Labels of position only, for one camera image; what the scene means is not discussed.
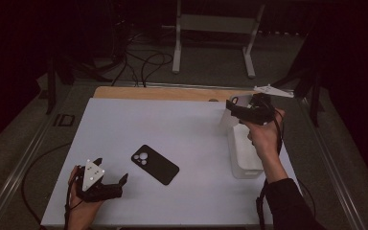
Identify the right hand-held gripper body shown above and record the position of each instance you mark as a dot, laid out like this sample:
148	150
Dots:
258	111

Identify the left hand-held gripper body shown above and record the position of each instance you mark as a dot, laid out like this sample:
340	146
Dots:
99	191

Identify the black phone case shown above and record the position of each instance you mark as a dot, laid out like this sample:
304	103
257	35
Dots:
156	166

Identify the white plastic tray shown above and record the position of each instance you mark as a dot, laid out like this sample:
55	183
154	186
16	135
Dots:
246	156

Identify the person's left hand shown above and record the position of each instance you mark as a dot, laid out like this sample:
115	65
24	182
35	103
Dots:
80	207

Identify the person's right hand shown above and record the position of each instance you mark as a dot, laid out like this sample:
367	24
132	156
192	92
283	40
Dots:
265	137

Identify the black tripod stand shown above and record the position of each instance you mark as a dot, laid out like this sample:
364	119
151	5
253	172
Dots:
51	89
314	102

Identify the wooden table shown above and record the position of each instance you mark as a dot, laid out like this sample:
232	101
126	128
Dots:
172	93

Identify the white metal stand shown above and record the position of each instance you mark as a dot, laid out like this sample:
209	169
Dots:
217	24

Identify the black rectangular floor frame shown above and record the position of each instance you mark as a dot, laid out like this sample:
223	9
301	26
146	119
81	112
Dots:
64	120

